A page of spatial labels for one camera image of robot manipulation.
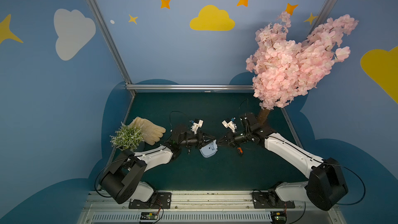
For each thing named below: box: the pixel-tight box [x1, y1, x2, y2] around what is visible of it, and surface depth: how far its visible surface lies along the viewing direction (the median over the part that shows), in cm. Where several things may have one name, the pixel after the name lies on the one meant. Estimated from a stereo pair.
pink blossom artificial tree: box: [245, 11, 359, 110], surface depth 58 cm
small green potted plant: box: [109, 121, 147, 152], surface depth 80 cm
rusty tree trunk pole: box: [257, 108, 271, 126], surface depth 97 cm
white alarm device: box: [199, 139, 218, 159], surface depth 90 cm
